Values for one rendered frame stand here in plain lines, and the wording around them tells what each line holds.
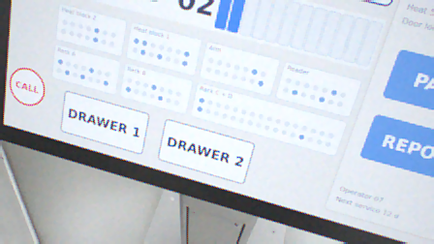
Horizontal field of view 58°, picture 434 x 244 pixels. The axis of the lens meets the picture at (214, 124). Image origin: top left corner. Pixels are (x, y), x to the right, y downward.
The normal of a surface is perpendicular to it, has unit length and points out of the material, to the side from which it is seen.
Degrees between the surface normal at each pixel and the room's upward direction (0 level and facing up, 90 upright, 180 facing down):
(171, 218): 5
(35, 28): 50
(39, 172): 0
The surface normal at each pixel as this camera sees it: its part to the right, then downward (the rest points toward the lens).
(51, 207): 0.06, -0.53
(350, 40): -0.18, 0.27
